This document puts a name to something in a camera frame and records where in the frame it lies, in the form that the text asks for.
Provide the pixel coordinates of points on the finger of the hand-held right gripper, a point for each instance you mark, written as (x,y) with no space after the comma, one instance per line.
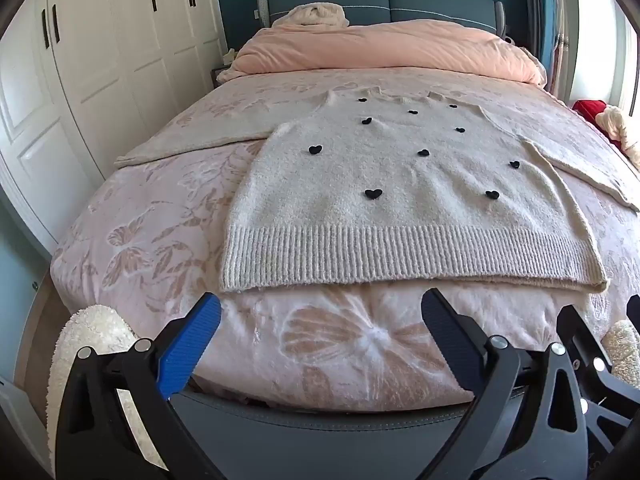
(634,307)
(580,332)

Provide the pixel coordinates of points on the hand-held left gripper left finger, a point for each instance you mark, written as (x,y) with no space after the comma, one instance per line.
(192,345)

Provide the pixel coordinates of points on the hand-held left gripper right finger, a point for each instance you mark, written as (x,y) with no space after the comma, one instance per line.
(450,335)

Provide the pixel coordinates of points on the cream sweater with black hearts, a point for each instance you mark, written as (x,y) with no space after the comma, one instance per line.
(400,210)

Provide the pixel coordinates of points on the pink butterfly blanket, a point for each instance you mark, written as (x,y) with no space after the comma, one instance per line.
(150,240)

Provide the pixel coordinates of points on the dark nightstand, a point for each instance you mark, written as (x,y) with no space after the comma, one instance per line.
(218,77)

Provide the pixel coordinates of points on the curtain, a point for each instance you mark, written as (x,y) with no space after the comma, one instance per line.
(550,35)

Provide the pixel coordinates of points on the peach duvet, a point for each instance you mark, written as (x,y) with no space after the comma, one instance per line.
(375,47)

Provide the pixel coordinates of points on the white wardrobe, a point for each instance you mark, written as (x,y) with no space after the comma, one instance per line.
(125,35)

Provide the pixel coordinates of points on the cream plush throw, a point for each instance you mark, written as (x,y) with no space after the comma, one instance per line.
(315,15)

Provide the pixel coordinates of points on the grey bed frame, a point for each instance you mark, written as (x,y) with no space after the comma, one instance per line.
(325,440)

